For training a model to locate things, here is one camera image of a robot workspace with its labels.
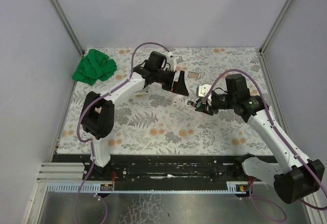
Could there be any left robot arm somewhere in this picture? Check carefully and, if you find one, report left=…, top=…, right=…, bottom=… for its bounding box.
left=77, top=51, right=189, bottom=167

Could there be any green cloth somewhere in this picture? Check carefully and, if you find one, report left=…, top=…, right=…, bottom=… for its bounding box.
left=72, top=49, right=118, bottom=86

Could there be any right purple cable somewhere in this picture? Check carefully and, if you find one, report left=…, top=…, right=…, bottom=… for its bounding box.
left=211, top=69, right=327, bottom=221

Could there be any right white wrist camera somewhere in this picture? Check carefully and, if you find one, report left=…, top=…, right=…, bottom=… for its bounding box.
left=196, top=84, right=212, bottom=105

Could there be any small white stapler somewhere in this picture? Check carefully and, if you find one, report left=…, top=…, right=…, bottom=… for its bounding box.
left=173, top=96, right=182, bottom=103

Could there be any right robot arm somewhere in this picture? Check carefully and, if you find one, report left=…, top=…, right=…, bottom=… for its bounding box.
left=194, top=69, right=326, bottom=204

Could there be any loose staple strip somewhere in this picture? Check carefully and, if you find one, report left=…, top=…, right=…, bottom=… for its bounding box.
left=188, top=72, right=201, bottom=79

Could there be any light blue stapler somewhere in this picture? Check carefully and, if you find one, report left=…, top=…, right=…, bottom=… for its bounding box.
left=187, top=100, right=201, bottom=108

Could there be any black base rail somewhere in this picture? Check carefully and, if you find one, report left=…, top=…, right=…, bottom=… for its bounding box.
left=53, top=153, right=254, bottom=195

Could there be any olive green stapler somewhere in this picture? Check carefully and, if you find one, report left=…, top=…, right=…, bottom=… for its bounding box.
left=134, top=87, right=150, bottom=96

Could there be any floral table mat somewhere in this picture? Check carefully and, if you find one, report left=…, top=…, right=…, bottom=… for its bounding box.
left=55, top=47, right=275, bottom=156

